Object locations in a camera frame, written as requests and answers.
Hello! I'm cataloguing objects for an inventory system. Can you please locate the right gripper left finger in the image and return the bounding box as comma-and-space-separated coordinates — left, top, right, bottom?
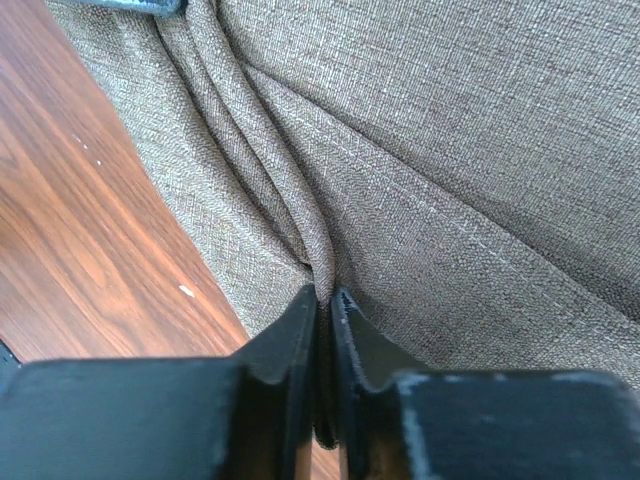
1, 286, 317, 479

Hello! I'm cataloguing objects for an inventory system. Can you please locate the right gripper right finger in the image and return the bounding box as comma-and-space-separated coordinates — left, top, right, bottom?
331, 289, 639, 479

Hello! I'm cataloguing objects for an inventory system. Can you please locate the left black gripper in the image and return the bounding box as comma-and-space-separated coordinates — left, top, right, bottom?
64, 0, 186, 19

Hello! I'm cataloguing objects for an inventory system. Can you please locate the brown cloth napkin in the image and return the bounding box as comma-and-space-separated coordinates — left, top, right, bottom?
44, 0, 640, 449

